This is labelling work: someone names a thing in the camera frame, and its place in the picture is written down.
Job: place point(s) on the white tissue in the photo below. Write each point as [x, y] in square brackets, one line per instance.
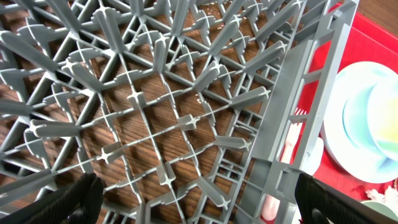
[389, 197]

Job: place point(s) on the white plastic fork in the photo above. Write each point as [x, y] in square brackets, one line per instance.
[271, 204]

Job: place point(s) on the small green saucer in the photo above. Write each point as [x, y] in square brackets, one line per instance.
[355, 120]

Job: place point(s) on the grey dishwasher rack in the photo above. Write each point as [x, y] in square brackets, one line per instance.
[146, 110]

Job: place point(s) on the yellow plastic cup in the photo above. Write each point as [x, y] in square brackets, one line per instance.
[382, 116]

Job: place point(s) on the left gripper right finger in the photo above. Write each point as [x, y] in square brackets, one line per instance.
[319, 203]

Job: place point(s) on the light blue plate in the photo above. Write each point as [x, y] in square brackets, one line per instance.
[363, 165]

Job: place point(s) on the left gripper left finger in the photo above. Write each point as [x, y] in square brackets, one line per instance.
[77, 203]

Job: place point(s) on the mint green bowl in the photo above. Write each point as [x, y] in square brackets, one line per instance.
[381, 208]

